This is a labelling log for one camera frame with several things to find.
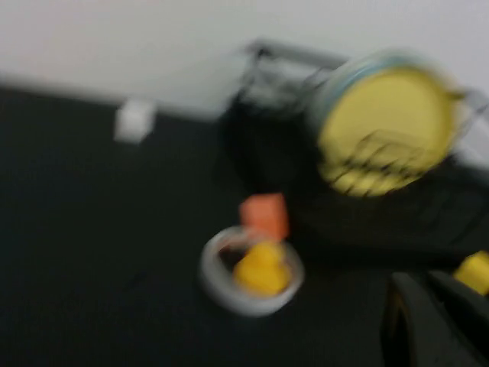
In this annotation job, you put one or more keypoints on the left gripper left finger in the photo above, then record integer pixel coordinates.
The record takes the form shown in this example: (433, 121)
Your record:
(416, 336)

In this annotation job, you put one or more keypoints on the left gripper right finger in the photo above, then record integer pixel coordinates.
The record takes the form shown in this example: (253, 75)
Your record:
(473, 325)

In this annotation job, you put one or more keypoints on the yellow plate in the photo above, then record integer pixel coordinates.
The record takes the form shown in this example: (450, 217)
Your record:
(386, 114)

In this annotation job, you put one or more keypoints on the yellow cube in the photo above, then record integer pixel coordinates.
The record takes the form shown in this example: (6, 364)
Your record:
(475, 269)

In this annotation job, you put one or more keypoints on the tape roll around duck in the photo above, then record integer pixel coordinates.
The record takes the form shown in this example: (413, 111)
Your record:
(263, 308)

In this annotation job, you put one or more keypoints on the yellow rubber duck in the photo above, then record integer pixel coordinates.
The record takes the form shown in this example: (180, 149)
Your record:
(261, 271)

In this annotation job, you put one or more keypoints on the orange cube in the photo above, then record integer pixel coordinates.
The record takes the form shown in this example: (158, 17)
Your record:
(263, 212)

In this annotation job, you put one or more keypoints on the white cube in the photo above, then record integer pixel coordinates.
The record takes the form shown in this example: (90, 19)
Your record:
(133, 122)

